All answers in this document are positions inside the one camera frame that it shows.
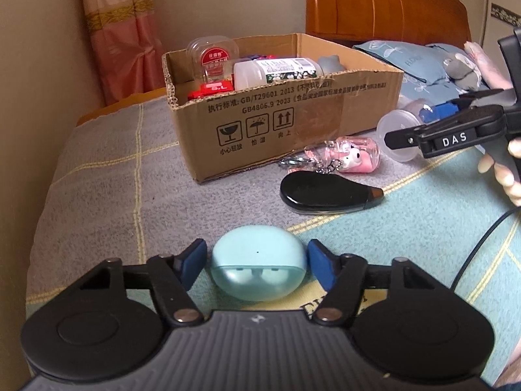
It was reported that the clear plastic jar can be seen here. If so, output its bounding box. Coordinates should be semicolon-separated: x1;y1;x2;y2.
375;99;449;164

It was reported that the mint green earbud case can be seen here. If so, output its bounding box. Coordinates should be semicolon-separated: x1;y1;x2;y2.
210;225;307;302

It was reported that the black glossy oval device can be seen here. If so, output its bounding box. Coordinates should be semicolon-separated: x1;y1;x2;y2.
280;170;384;215

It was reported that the pink cartoon keychain bottle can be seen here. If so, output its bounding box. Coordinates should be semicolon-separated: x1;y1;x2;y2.
278;136;380;175

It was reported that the white translucent plastic bottle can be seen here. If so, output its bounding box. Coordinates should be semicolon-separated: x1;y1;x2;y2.
233;57;323;90

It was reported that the clear plastic lidded container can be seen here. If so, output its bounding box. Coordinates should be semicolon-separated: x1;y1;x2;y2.
186;36;239;85

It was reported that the black and red toy locomotive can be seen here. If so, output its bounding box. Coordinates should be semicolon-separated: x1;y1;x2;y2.
246;54;278;61

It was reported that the person's right hand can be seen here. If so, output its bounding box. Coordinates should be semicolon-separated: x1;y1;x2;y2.
477;137;521;207

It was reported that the blue floral bed sheet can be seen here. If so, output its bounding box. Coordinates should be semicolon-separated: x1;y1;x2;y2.
399;47;491;106

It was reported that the pink folded blanket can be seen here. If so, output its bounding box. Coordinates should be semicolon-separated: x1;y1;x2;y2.
464;41;513;90

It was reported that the grey plush toy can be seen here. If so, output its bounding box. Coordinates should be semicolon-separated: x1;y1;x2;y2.
443;53;482;92

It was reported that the blue floral pillow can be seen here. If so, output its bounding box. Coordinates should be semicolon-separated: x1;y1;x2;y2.
354;40;465;85

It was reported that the checked green grey blanket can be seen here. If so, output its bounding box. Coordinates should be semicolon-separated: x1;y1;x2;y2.
26;99;520;381

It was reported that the grey cat figurine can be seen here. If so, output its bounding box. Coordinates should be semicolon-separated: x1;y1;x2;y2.
317;55;346;75

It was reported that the wooden bed headboard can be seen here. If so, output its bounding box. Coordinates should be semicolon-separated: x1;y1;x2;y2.
305;0;471;47

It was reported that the wooden bench edge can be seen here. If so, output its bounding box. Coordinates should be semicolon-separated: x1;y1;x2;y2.
77;87;166;126

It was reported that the brown cardboard box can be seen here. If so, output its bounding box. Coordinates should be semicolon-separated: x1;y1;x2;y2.
162;34;403;183

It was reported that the pink curtain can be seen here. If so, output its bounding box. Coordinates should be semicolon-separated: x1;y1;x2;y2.
83;0;163;104

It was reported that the black cable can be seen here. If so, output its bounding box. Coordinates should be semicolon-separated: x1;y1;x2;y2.
449;206;521;290

